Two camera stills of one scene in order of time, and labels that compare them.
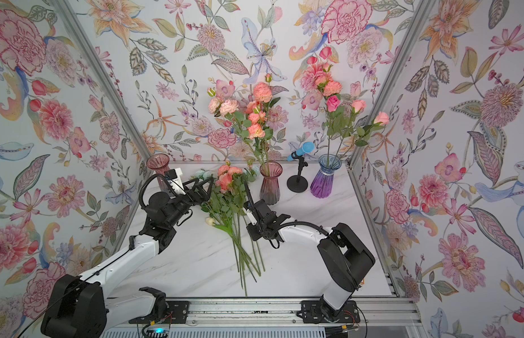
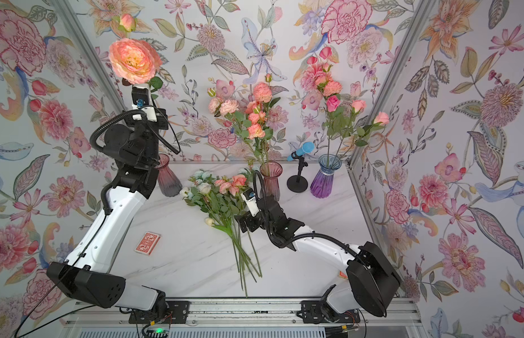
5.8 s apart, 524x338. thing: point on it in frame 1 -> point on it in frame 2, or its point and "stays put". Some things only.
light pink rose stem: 358,105 stays put
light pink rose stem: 380,120 stays put
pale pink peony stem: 227,108 stays put
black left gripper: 201,197 -> 160,122
